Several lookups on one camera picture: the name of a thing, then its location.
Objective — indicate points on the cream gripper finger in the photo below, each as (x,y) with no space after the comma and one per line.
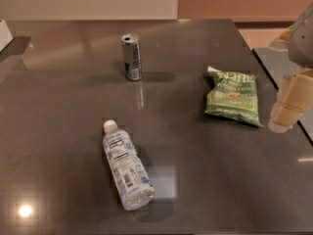
(294,100)
(281,42)

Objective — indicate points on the green chips bag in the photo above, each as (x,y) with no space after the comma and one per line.
(233,96)

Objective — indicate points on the white box at table edge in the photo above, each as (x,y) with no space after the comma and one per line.
(5,35)

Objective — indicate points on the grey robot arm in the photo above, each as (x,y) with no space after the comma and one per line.
(300,50)

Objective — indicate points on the silver blue drink can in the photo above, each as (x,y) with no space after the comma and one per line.
(132,56)

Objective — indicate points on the blue label plastic water bottle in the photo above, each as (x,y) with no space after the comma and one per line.
(129,175)

